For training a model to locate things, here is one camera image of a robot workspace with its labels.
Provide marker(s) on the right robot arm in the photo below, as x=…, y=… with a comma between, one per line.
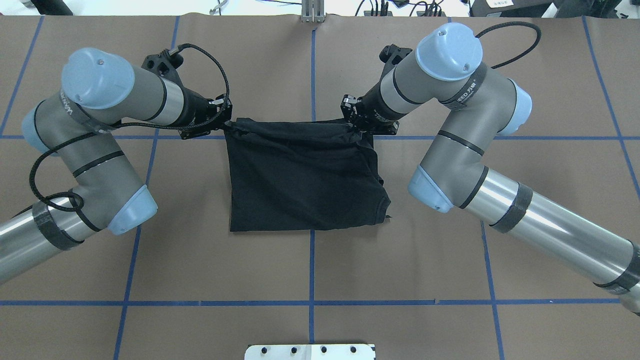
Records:
x=447, y=65

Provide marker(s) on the aluminium frame post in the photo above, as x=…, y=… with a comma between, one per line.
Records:
x=313, y=11

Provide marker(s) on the brown table mat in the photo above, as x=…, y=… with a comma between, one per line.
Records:
x=422, y=285

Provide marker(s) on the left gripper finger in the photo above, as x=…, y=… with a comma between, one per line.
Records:
x=220, y=110

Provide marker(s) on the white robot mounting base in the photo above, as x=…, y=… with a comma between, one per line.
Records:
x=338, y=351

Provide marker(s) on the black graphic t-shirt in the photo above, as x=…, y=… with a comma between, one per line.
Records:
x=307, y=175

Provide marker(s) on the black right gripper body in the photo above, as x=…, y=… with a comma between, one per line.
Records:
x=376, y=111

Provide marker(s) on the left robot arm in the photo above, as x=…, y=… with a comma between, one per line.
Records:
x=83, y=181

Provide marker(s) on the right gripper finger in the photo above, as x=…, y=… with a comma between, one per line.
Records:
x=349, y=107

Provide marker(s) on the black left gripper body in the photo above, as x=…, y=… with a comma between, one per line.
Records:
x=194, y=110

